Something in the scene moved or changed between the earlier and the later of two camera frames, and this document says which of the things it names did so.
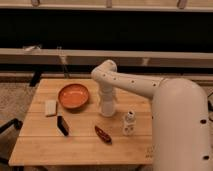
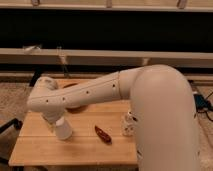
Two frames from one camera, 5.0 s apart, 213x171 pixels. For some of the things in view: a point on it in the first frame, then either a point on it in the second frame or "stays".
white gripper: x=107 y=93 → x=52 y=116
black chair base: x=9 y=133 stays
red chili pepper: x=103 y=135 stays
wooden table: x=63 y=126 stays
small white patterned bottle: x=129 y=124 stays
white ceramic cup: x=108 y=108 → x=63 y=127
